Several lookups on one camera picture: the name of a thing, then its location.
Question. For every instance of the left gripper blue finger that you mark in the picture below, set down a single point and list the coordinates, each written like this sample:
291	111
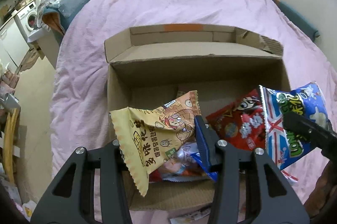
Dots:
207	139

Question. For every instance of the blue union jack snack bag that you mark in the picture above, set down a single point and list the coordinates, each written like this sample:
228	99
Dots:
284	147

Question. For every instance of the white red shrimp chip bag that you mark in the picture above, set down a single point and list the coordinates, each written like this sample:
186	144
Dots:
184	165

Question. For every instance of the red cartoon snack bag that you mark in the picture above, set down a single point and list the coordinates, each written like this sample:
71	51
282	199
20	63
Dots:
241	123

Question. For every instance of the tan peanut snack bag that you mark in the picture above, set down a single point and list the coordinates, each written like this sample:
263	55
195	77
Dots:
148	138

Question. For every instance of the silver red snack bag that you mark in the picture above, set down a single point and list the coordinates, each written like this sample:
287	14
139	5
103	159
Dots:
191	217

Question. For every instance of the right hand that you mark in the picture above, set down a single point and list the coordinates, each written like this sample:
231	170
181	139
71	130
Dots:
324	189

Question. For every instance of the brown cardboard box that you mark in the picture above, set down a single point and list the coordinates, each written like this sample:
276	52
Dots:
149	66

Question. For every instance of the pink duvet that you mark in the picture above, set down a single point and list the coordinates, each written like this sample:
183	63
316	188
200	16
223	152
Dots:
79	103

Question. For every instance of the wooden drying rack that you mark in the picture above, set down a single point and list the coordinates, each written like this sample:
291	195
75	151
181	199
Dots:
8	147

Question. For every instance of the white washing machine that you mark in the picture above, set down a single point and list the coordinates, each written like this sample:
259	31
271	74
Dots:
25	19

